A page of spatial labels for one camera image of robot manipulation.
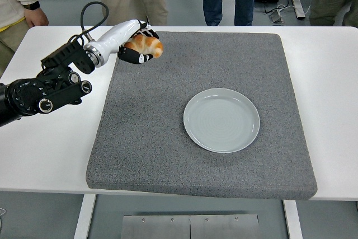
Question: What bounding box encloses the person's hand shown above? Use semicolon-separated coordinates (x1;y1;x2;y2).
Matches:
23;8;50;28

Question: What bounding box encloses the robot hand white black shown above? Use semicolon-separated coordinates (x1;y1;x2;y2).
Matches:
93;19;160;66

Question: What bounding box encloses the croissant bread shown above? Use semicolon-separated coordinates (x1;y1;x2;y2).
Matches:
124;34;164;59

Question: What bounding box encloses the grey round plate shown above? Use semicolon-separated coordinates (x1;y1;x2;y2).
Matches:
183;87;261;154

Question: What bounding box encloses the black wristwatch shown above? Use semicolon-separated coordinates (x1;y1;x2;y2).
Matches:
23;1;41;11

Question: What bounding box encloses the grey felt mat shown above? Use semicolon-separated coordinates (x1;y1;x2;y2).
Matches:
84;31;318;201

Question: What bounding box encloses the grey floor device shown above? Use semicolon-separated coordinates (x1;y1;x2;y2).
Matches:
268;9;285;24

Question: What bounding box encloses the white table leg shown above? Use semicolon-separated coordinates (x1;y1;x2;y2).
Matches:
73;194;97;239
282;199;304;239

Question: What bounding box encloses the white floor cable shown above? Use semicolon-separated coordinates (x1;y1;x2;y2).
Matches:
264;3;296;15

